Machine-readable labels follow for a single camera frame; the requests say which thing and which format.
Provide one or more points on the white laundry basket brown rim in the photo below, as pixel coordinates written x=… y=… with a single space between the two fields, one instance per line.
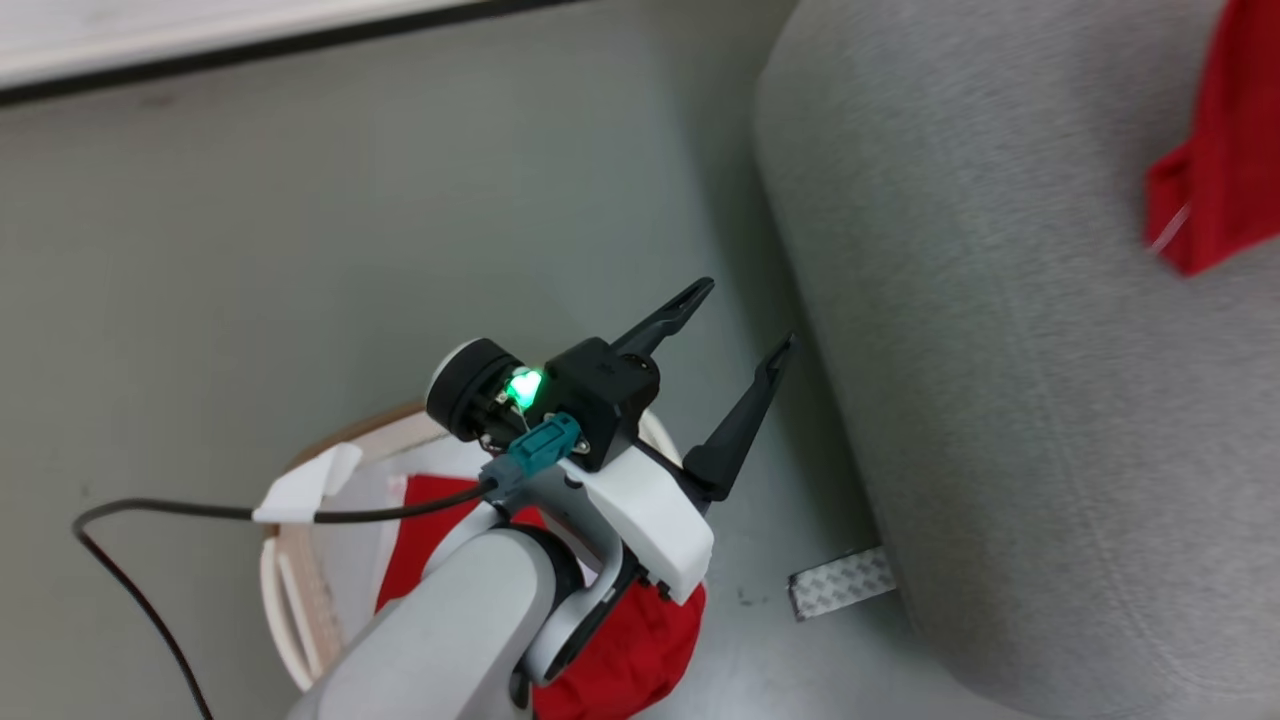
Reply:
x=300 y=600

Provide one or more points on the silver patterned floor strip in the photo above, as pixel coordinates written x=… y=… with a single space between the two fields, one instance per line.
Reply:
x=840 y=582

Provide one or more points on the red clothing item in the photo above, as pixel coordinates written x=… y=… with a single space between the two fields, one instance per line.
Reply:
x=1230 y=150
x=640 y=660

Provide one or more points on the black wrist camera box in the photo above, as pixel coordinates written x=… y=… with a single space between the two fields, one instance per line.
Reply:
x=600 y=395

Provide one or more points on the grey fabric sofa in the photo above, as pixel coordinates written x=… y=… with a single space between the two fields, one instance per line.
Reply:
x=1000 y=350

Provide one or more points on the pale blue cloth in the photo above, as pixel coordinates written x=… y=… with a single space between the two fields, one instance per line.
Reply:
x=355 y=560

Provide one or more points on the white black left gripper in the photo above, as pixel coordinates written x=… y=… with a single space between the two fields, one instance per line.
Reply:
x=650 y=520

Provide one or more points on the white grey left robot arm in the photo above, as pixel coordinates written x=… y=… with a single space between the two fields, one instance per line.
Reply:
x=450 y=620

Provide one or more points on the white black wall baseboard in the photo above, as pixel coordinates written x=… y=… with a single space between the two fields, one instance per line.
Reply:
x=150 y=63

